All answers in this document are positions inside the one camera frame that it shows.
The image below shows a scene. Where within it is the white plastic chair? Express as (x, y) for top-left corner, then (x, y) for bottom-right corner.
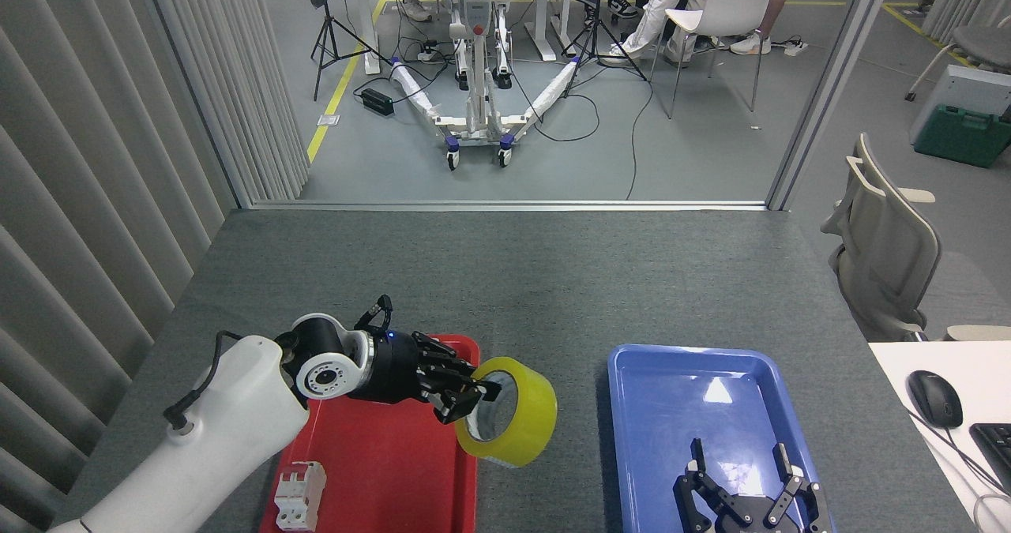
(649, 0), (781, 119)

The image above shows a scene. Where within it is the blue plastic tray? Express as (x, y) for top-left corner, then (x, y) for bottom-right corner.
(607, 344), (838, 533)

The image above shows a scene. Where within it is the black floor cable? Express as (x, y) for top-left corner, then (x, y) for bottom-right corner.
(505, 43), (656, 201)

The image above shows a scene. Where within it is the white circuit breaker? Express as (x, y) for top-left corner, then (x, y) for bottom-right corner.
(274, 461), (327, 532)

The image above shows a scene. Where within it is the red plastic tray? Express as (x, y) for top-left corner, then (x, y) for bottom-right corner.
(261, 334), (481, 533)

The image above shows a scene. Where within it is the grey padded chair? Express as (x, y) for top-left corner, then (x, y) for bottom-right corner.
(905, 26), (1011, 102)

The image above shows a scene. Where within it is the beige office chair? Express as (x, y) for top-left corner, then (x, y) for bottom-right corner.
(820, 133), (942, 343)

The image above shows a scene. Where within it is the beige chair armrest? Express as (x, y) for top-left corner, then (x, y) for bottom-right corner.
(944, 325), (1011, 342)

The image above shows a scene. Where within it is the black tripod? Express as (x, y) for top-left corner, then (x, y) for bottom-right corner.
(312, 0), (393, 101)
(562, 0), (648, 98)

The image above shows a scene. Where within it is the green plastic case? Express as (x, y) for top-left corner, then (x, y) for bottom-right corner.
(915, 104), (1011, 169)

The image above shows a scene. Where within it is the white desk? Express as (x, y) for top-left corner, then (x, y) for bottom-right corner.
(869, 341), (1011, 533)

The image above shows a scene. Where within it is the black keyboard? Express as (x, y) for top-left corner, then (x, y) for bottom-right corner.
(969, 422), (1011, 494)

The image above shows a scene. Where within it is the yellow tape roll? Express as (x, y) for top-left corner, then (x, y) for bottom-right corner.
(454, 357), (558, 469)

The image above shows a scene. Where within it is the table with dark cloth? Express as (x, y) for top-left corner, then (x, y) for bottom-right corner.
(310, 0), (603, 74)

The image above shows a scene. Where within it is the black computer mouse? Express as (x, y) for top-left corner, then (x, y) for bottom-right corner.
(907, 370), (964, 429)

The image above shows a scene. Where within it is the black mouse cable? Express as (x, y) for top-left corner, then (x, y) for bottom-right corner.
(908, 411), (1011, 494)

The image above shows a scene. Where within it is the grey equipment box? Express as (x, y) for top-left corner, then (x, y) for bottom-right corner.
(908, 65), (1011, 145)

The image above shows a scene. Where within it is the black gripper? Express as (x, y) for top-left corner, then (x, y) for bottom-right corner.
(351, 331), (503, 426)
(673, 438), (832, 533)

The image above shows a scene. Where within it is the white stand on wheels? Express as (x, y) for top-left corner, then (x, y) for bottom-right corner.
(389, 0), (581, 171)

